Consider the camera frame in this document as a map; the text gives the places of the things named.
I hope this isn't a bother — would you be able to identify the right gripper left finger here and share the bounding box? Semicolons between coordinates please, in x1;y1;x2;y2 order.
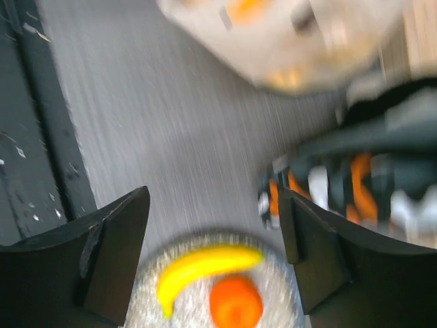
1;187;150;327

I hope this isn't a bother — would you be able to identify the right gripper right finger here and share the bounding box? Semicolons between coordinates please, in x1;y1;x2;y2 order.
279;189;436;327

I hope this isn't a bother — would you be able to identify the fake orange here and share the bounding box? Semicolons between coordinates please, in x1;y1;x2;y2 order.
210;275;264;328

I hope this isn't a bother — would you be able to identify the fake yellow banana bunch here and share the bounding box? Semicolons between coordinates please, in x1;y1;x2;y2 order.
156;244;264;319

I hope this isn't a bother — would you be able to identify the banana print plastic bag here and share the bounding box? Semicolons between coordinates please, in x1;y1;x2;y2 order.
158;1;406;94

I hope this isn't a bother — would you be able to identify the speckled silver plate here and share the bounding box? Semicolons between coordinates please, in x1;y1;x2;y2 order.
124;230;305;327

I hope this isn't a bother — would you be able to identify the orange camouflage garment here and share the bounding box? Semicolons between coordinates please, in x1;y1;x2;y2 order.
257;98;437;247

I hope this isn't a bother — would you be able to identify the black white zebra garment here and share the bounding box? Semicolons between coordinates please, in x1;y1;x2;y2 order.
335;77;436;128

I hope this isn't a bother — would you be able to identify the wooden clothes rack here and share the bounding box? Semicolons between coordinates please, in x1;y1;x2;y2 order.
402;0;436;80

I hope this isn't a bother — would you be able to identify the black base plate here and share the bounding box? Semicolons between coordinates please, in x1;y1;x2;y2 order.
1;1;96;246

